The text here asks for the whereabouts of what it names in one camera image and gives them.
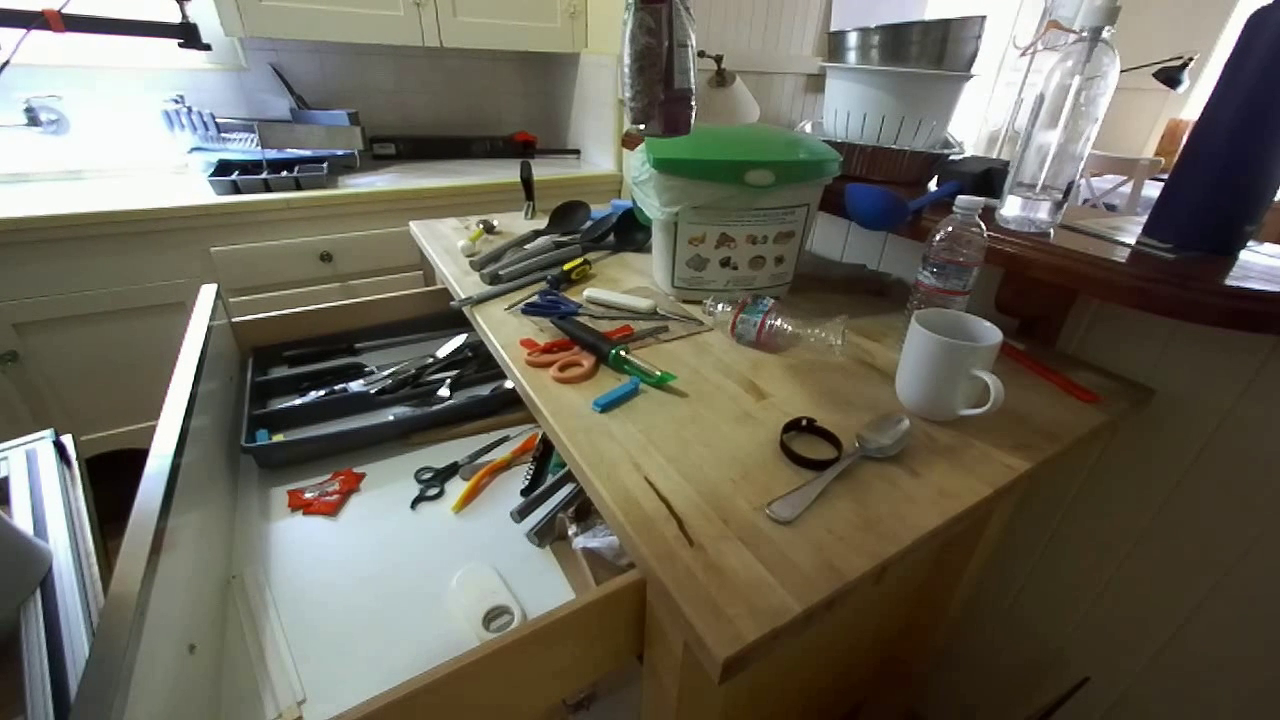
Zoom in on open wooden drawer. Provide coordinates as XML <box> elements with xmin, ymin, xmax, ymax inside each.
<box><xmin>71</xmin><ymin>278</ymin><xmax>646</xmax><ymax>720</ymax></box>

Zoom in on small blue cap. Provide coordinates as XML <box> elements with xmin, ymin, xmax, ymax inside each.
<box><xmin>591</xmin><ymin>374</ymin><xmax>646</xmax><ymax>415</ymax></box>

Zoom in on white tube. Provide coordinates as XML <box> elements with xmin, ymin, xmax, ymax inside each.
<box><xmin>579</xmin><ymin>285</ymin><xmax>663</xmax><ymax>319</ymax></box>

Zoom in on orange scissors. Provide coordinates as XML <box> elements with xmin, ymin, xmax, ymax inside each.
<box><xmin>514</xmin><ymin>319</ymin><xmax>644</xmax><ymax>387</ymax></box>

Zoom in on blue black cutter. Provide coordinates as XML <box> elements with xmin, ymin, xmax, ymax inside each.
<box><xmin>514</xmin><ymin>289</ymin><xmax>589</xmax><ymax>323</ymax></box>

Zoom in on yellow black screwdriver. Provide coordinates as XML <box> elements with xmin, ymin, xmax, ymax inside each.
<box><xmin>545</xmin><ymin>251</ymin><xmax>599</xmax><ymax>290</ymax></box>

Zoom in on crushed clear plastic bottle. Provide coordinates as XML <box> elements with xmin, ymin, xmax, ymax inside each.
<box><xmin>699</xmin><ymin>290</ymin><xmax>846</xmax><ymax>354</ymax></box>

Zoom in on blue cloth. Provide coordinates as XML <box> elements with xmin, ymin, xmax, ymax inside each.
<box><xmin>576</xmin><ymin>194</ymin><xmax>656</xmax><ymax>254</ymax></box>

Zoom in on green black tool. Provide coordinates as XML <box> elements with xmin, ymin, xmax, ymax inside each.
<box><xmin>514</xmin><ymin>434</ymin><xmax>559</xmax><ymax>501</ymax></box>

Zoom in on white bin with green lid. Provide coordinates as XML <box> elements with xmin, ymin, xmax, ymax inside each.
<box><xmin>627</xmin><ymin>121</ymin><xmax>846</xmax><ymax>302</ymax></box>

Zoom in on black rod red tip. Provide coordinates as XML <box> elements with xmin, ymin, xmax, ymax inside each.
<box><xmin>512</xmin><ymin>127</ymin><xmax>545</xmax><ymax>225</ymax></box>

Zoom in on silver spoon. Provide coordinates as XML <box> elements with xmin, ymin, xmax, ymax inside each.
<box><xmin>764</xmin><ymin>413</ymin><xmax>918</xmax><ymax>526</ymax></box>

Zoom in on black scissors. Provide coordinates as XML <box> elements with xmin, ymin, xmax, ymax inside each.
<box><xmin>407</xmin><ymin>430</ymin><xmax>514</xmax><ymax>515</ymax></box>

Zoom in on white shade lamp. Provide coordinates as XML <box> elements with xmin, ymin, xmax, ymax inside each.
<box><xmin>692</xmin><ymin>49</ymin><xmax>767</xmax><ymax>131</ymax></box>

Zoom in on long dark bar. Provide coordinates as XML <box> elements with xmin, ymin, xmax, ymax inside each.
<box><xmin>358</xmin><ymin>131</ymin><xmax>582</xmax><ymax>166</ymax></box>

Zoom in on dark grey cutlery tray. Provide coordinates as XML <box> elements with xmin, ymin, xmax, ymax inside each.
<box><xmin>234</xmin><ymin>319</ymin><xmax>524</xmax><ymax>472</ymax></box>

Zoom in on white mug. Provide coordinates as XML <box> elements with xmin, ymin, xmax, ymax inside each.
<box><xmin>890</xmin><ymin>302</ymin><xmax>1013</xmax><ymax>426</ymax></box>

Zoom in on small plastic water bottle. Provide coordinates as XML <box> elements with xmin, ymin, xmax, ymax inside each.
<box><xmin>912</xmin><ymin>191</ymin><xmax>998</xmax><ymax>319</ymax></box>

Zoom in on red plastic piece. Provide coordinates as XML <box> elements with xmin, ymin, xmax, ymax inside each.
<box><xmin>283</xmin><ymin>468</ymin><xmax>369</xmax><ymax>518</ymax></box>

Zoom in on white colander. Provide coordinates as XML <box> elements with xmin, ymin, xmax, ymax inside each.
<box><xmin>816</xmin><ymin>64</ymin><xmax>983</xmax><ymax>157</ymax></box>

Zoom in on dark grey ice tray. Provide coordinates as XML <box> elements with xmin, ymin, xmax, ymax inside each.
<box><xmin>203</xmin><ymin>152</ymin><xmax>338</xmax><ymax>198</ymax></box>

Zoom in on steel pot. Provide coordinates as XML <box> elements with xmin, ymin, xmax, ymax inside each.
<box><xmin>825</xmin><ymin>10</ymin><xmax>992</xmax><ymax>80</ymax></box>

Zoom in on tall clear bottle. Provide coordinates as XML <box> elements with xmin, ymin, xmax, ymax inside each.
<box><xmin>996</xmin><ymin>0</ymin><xmax>1127</xmax><ymax>238</ymax></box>

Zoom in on brown wooden counter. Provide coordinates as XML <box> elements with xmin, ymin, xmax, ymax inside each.
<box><xmin>976</xmin><ymin>194</ymin><xmax>1280</xmax><ymax>338</ymax></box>

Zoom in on cream base cabinet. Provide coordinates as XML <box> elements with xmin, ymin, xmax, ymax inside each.
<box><xmin>0</xmin><ymin>172</ymin><xmax>623</xmax><ymax>459</ymax></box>

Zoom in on black desk lamp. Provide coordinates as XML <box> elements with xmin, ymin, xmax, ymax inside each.
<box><xmin>1115</xmin><ymin>53</ymin><xmax>1201</xmax><ymax>95</ymax></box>

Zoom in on dark blue garment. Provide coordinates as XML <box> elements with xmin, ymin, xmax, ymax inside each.
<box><xmin>1141</xmin><ymin>0</ymin><xmax>1280</xmax><ymax>273</ymax></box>

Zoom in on black slotted spoon steel handle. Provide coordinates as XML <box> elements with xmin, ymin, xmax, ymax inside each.
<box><xmin>477</xmin><ymin>227</ymin><xmax>591</xmax><ymax>278</ymax></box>

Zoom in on black serving spoon steel handle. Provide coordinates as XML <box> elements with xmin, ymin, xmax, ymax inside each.
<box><xmin>450</xmin><ymin>251</ymin><xmax>570</xmax><ymax>311</ymax></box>

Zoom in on black ladle steel handle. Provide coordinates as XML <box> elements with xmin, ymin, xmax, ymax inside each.
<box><xmin>467</xmin><ymin>194</ymin><xmax>597</xmax><ymax>273</ymax></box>

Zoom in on black ring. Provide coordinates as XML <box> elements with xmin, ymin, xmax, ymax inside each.
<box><xmin>775</xmin><ymin>413</ymin><xmax>846</xmax><ymax>474</ymax></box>

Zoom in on grey handled tool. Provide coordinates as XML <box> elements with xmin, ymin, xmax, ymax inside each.
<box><xmin>502</xmin><ymin>465</ymin><xmax>591</xmax><ymax>551</ymax></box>

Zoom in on orange handled tool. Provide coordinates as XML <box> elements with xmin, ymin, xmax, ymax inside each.
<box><xmin>448</xmin><ymin>430</ymin><xmax>545</xmax><ymax>518</ymax></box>

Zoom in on cream wall cabinet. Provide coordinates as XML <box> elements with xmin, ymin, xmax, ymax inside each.
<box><xmin>210</xmin><ymin>0</ymin><xmax>591</xmax><ymax>60</ymax></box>

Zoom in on aluminium frame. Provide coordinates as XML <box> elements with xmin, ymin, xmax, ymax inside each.
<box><xmin>0</xmin><ymin>424</ymin><xmax>107</xmax><ymax>720</ymax></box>

